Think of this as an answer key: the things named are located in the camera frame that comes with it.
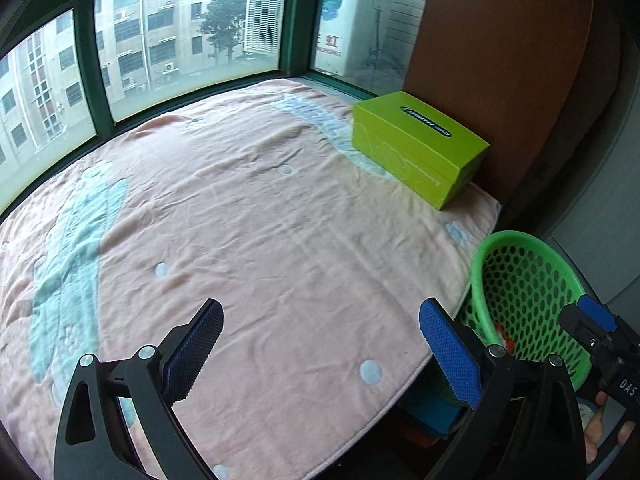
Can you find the orange snack wrapper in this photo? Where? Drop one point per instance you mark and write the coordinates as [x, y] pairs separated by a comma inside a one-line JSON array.
[[507, 342]]

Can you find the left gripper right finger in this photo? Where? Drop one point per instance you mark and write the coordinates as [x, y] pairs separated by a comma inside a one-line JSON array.
[[444, 337]]

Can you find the right hand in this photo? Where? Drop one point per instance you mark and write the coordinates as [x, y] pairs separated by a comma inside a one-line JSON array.
[[594, 429]]

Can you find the brown wooden panel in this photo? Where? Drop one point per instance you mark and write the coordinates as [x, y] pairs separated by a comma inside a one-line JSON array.
[[503, 69]]

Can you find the blue box under basket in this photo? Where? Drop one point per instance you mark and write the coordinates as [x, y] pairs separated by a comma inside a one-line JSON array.
[[436, 414]]

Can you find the green perforated trash basket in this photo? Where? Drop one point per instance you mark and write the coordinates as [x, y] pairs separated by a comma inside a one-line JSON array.
[[519, 281]]

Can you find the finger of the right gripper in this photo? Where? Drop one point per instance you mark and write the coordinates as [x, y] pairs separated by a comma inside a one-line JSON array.
[[598, 313], [582, 328]]

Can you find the green window frame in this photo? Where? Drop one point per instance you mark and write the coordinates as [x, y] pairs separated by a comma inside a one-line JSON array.
[[77, 73]]

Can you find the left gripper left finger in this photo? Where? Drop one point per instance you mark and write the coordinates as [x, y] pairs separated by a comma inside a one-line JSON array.
[[185, 350]]

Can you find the white wardrobe cabinet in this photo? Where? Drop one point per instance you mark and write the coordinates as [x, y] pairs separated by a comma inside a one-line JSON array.
[[600, 232]]

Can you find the lime green cardboard box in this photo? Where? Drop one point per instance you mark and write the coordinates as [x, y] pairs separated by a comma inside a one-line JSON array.
[[422, 147]]

